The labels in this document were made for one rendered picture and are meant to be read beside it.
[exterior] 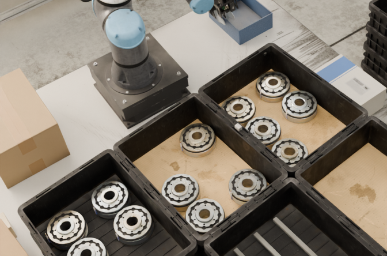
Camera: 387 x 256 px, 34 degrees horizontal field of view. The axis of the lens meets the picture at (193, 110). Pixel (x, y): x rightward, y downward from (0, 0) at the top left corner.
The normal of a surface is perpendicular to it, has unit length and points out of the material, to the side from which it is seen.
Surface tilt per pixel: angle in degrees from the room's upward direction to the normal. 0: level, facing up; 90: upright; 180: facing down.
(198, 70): 0
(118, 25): 9
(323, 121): 0
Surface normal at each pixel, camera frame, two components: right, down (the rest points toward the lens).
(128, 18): -0.02, -0.54
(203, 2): 0.38, 0.70
